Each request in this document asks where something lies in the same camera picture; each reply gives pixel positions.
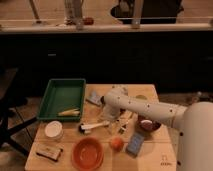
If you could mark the white handled black brush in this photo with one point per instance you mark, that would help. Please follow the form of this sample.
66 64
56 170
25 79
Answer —
87 128

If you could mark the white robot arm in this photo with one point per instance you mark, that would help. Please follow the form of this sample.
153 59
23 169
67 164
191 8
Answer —
194 124

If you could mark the small brush with fork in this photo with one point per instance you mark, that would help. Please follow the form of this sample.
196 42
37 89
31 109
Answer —
124 127

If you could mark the grey blue cloth piece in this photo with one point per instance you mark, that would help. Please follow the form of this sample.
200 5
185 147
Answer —
94 98

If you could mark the yellow corn in tray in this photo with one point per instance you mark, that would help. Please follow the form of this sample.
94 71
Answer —
71 112

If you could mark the green plastic tray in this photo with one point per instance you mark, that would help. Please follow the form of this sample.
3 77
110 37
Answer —
61 95

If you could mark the dark red bowl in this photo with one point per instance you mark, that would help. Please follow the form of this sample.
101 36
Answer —
147 124

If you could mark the orange ball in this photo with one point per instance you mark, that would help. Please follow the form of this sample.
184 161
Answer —
117 144

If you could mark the blue sponge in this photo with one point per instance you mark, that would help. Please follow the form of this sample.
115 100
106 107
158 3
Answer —
134 145

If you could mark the red object on shelf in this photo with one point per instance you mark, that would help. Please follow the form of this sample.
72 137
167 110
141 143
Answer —
88 21

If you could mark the white cup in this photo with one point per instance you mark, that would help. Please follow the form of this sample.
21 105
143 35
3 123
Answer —
54 130

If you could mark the orange bowl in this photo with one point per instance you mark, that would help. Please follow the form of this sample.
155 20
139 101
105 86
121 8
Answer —
87 154

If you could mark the wooden block eraser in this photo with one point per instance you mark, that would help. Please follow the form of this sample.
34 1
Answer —
50 152

